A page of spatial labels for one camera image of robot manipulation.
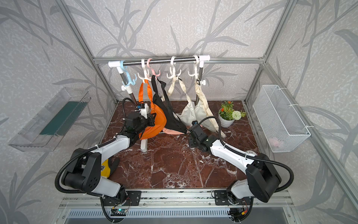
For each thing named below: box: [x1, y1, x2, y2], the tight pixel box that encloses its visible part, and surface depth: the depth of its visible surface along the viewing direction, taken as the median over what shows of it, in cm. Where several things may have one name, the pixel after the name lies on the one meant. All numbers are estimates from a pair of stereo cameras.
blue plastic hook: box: [119, 60, 138, 87], surface depth 70 cm
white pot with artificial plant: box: [218, 100, 247, 128], surface depth 95 cm
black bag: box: [151, 75, 188, 134], surface depth 84 cm
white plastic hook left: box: [137, 58, 152, 84], surface depth 70 cm
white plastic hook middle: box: [166, 56, 182, 79], surface depth 72 cm
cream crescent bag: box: [166, 75, 197, 126], surface depth 88 cm
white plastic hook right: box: [187, 54, 200, 80], surface depth 72 cm
